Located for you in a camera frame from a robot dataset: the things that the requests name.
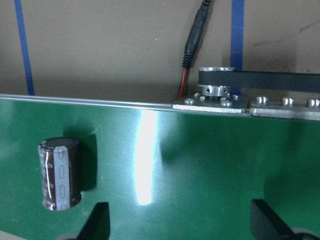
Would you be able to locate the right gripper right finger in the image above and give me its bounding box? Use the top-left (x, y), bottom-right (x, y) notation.
top-left (250, 199), bottom-right (300, 240)

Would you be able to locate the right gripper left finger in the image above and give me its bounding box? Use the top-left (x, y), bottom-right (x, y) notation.
top-left (77, 202), bottom-right (110, 240)

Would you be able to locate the brown cylindrical capacitor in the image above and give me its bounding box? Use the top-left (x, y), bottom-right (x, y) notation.
top-left (38, 137), bottom-right (82, 211)

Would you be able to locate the green conveyor belt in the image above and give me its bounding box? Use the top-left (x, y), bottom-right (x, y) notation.
top-left (0, 93), bottom-right (320, 240)

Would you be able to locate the red black power cable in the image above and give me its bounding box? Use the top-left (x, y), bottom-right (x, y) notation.
top-left (177, 0), bottom-right (215, 99)

